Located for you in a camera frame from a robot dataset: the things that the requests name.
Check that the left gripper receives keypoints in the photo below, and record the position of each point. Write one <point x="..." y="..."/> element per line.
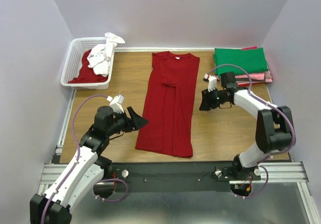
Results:
<point x="136" y="121"/>

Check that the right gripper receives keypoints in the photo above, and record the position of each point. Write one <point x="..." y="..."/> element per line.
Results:
<point x="206" y="103"/>

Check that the dark red t-shirt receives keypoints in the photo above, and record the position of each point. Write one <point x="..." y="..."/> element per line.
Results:
<point x="169" y="105"/>

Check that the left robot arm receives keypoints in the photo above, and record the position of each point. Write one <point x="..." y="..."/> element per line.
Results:
<point x="86" y="168"/>

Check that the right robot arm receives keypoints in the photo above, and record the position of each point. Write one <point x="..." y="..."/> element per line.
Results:
<point x="274" y="126"/>

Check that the folded mauve t-shirt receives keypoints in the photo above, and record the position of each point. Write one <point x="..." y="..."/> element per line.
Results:
<point x="246" y="82"/>

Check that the folded green t-shirt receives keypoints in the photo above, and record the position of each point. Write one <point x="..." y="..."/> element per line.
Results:
<point x="251" y="60"/>

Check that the red t-shirt in basket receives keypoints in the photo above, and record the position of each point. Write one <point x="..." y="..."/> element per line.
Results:
<point x="86" y="74"/>

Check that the folded magenta t-shirt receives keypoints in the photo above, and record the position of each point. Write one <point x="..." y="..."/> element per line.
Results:
<point x="249" y="48"/>

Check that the white t-shirt in basket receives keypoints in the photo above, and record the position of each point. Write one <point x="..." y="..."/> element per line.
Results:
<point x="99" y="57"/>

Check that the white plastic laundry basket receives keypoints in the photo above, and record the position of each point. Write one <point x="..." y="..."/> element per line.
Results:
<point x="73" y="63"/>

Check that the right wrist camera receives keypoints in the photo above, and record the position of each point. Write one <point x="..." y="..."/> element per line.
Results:
<point x="211" y="81"/>

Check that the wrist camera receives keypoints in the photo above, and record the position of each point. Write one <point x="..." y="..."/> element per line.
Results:
<point x="116" y="103"/>
<point x="211" y="81"/>

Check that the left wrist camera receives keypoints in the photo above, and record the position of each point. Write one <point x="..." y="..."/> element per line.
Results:
<point x="116" y="103"/>

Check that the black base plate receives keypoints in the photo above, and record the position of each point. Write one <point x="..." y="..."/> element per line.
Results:
<point x="175" y="177"/>

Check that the white wall trim strip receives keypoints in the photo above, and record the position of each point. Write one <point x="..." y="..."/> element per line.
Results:
<point x="160" y="49"/>

